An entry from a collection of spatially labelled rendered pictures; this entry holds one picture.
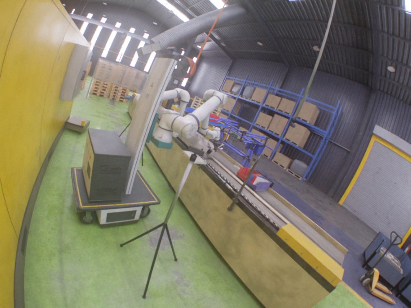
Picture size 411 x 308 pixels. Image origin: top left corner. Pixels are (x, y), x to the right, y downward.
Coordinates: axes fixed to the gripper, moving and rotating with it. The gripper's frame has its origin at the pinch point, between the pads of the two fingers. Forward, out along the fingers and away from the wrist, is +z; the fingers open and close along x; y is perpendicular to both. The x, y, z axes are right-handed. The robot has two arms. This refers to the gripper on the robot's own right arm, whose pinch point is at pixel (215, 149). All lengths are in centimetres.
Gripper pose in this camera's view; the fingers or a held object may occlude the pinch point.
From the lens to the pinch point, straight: 247.9
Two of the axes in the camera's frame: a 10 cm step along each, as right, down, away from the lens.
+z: -0.4, 8.6, 5.1
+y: 8.5, -2.3, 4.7
